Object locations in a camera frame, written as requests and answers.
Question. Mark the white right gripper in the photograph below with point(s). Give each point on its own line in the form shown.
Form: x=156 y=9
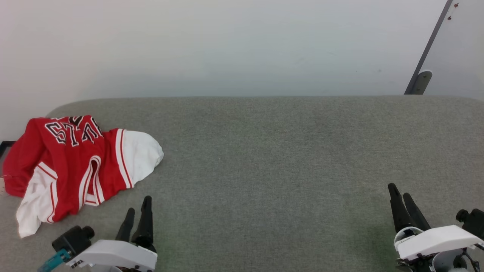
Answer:
x=435 y=240

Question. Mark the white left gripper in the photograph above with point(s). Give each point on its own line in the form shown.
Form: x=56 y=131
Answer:
x=113 y=254

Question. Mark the red and white jersey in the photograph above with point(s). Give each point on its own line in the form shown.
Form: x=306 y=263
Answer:
x=72 y=166

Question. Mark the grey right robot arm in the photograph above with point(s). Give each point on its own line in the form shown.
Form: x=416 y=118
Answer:
x=444 y=262

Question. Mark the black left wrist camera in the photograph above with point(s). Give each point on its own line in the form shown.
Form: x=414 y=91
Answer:
x=73 y=238

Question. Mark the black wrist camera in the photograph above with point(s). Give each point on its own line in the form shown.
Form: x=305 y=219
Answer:
x=73 y=238
x=474 y=223

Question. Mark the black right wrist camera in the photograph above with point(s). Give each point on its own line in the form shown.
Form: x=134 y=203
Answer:
x=474 y=223

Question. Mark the grey metal pole with bracket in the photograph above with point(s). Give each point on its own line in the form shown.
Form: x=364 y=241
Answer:
x=427 y=49

